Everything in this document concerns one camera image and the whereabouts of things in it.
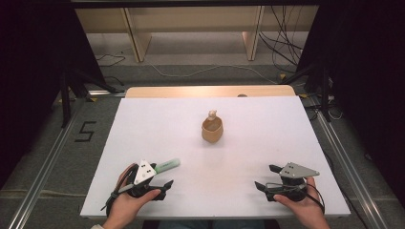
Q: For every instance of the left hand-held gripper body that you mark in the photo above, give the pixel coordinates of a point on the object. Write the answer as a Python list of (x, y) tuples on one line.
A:
[(144, 173)]

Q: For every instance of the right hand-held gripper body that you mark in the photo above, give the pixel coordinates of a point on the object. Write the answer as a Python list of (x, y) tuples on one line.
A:
[(291, 186)]

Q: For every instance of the green highlighter pen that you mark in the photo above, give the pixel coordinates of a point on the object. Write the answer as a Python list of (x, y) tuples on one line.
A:
[(168, 165)]

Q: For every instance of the person's right hand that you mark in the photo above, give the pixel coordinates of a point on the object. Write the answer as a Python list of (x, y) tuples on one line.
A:
[(307, 208)]

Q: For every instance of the person's left hand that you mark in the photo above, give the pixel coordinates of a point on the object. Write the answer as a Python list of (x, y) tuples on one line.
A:
[(122, 206)]

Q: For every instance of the black tripod stand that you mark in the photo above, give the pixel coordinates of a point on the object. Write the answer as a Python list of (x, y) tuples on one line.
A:
[(320, 86), (71, 89)]

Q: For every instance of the black curtain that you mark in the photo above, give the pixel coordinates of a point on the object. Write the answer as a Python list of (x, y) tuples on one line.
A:
[(366, 89), (35, 79)]

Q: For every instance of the light wooden desk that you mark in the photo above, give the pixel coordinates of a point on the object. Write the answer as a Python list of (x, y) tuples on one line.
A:
[(191, 19)]

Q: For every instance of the aluminium floor rail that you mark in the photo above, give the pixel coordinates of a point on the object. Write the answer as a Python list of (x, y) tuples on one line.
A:
[(41, 173), (350, 171)]

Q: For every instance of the short aluminium rail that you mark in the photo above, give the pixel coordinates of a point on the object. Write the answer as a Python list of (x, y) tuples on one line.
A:
[(106, 93)]

